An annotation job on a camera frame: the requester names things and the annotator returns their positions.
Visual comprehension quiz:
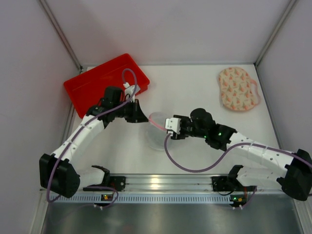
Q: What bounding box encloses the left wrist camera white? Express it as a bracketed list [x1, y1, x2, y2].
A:
[123, 82, 140, 98]

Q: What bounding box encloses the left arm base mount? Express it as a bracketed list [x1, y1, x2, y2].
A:
[83, 175, 126, 192]

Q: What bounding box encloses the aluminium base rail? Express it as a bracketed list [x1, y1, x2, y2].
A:
[40, 173, 304, 193]

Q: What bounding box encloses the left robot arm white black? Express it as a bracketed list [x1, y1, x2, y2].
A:
[39, 83, 148, 198]

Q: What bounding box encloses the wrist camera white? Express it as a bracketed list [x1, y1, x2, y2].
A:
[165, 117, 181, 135]
[123, 82, 140, 98]

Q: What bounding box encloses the floral pink laundry bag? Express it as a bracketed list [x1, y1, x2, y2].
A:
[218, 67, 261, 112]

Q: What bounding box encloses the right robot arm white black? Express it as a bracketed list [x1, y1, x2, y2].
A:
[165, 108, 312, 201]

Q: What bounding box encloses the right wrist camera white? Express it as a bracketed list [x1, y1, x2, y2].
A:
[165, 117, 181, 135]

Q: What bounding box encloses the white mesh laundry bag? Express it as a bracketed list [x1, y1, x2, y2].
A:
[145, 112, 167, 151]

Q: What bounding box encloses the red plastic bin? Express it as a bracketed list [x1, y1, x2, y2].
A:
[64, 54, 150, 118]

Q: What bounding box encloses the slotted cable duct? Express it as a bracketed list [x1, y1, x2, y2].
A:
[56, 194, 246, 204]

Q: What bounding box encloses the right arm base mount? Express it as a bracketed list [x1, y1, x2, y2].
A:
[212, 175, 255, 192]

